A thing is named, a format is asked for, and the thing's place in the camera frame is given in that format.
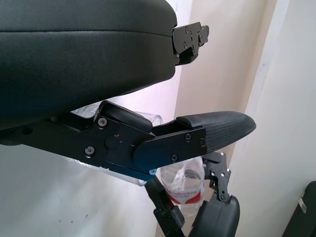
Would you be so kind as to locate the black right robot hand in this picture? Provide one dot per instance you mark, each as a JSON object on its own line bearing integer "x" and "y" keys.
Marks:
{"x": 217, "y": 217}

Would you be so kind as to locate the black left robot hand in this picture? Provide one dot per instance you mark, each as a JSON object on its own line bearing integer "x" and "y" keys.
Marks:
{"x": 74, "y": 61}

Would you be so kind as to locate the clear water bottle red label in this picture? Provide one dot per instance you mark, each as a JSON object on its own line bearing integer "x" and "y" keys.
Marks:
{"x": 184, "y": 195}

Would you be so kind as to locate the clear glass cup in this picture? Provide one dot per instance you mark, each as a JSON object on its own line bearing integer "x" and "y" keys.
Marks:
{"x": 85, "y": 111}

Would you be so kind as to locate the black object with grey tab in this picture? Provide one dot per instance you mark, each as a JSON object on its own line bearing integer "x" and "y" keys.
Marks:
{"x": 306, "y": 217}

